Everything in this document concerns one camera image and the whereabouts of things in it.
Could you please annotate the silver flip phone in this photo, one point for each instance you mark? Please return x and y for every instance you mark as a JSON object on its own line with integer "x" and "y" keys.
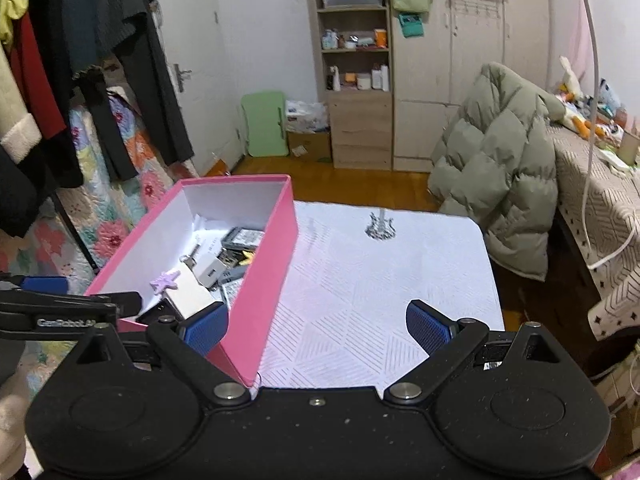
{"x": 242, "y": 239}

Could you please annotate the patterned bed cover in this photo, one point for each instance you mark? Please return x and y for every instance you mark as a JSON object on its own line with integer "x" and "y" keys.
{"x": 601, "y": 208}

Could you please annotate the pink cardboard box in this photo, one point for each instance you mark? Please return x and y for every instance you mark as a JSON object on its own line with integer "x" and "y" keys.
{"x": 163, "y": 235}

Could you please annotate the white charger plug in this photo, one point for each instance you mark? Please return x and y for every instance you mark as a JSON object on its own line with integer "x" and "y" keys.
{"x": 207, "y": 269}

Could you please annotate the key with purple star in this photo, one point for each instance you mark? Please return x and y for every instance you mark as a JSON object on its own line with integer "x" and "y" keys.
{"x": 168, "y": 280}

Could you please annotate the beige wardrobe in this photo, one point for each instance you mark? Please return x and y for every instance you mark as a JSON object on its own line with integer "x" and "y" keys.
{"x": 433, "y": 73}

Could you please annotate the wooden shelf cabinet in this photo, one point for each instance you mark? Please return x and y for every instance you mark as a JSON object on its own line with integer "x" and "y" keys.
{"x": 354, "y": 73}

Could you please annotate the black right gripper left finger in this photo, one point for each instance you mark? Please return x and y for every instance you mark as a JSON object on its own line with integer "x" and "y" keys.
{"x": 166, "y": 365}

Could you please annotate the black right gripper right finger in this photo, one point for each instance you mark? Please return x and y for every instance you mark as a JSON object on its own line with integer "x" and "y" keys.
{"x": 468, "y": 364}

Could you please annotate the floral quilt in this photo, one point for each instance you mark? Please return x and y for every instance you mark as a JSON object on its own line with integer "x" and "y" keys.
{"x": 102, "y": 212}

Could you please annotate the brown cardboard box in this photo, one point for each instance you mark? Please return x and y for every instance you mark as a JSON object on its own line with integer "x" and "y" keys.
{"x": 310, "y": 146}

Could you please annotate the white plastic bag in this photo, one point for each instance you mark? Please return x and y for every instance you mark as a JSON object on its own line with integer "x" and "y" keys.
{"x": 305, "y": 117}

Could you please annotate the olive green puffer jacket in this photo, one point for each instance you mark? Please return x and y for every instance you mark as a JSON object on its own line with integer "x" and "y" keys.
{"x": 495, "y": 164}

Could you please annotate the black hanging coat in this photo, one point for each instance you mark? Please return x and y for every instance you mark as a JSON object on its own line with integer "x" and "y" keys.
{"x": 74, "y": 39}

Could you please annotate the black hair claw clip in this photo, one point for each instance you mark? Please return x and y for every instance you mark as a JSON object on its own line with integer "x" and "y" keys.
{"x": 381, "y": 226}

